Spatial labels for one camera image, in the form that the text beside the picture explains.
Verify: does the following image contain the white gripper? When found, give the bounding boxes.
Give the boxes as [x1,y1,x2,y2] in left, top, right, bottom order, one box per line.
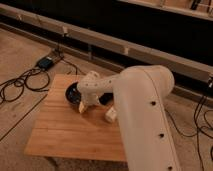
[78,93,100,114]

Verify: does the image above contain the black eraser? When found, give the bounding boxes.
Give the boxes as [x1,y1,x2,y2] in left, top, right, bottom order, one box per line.
[99,93,113,105]

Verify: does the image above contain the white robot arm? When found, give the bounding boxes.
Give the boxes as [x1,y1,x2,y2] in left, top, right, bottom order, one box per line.
[77,65,181,171]

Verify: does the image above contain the black round bowl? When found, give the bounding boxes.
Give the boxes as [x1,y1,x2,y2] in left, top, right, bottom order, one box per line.
[65,82,81,105]

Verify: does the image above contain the wooden table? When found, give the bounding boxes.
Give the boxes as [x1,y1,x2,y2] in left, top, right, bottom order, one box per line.
[25,74,126,162]

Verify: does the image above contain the black power adapter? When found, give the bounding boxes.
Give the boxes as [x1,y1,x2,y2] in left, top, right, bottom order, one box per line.
[36,57,54,71]

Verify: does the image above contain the long metal rail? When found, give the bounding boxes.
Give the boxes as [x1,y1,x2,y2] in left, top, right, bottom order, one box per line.
[0,2,213,82]

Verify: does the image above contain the black cables at right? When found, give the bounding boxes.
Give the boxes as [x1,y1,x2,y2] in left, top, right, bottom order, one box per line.
[164,74,213,171]

